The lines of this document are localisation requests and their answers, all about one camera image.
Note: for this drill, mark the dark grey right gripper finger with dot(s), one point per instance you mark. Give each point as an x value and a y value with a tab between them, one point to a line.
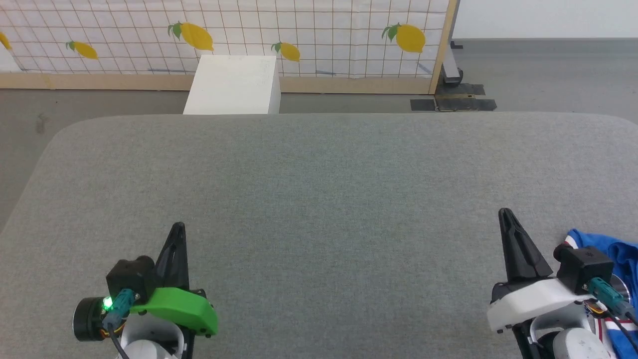
512	254
536	264

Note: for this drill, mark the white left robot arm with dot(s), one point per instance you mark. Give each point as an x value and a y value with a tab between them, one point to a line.
149	341

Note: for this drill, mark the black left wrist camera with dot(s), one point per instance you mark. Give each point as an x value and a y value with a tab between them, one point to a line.
129	276

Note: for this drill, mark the black floor plate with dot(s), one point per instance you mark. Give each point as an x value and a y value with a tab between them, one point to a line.
453	102

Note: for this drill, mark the lemon print tiled partition board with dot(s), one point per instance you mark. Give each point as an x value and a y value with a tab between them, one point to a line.
299	35

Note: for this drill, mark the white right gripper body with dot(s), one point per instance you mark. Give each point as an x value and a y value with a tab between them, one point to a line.
528	301

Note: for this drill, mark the grey metal partition stand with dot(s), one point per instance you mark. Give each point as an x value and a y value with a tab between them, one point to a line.
451	65

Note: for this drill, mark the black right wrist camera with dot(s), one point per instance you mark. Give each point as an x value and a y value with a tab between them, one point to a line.
583	267

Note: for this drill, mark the white rectangular box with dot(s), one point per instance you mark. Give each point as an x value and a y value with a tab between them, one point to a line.
232	85

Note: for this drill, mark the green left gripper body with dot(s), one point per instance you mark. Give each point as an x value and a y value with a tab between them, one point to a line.
179	309

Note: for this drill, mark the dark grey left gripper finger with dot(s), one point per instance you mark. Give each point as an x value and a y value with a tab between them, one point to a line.
167	264
182	264

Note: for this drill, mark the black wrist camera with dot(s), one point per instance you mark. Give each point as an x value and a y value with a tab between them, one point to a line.
583	267
129	276

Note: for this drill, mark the blue white sports jersey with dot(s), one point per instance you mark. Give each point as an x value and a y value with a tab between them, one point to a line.
620	259

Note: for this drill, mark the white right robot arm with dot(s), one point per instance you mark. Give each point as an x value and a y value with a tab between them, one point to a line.
578	346

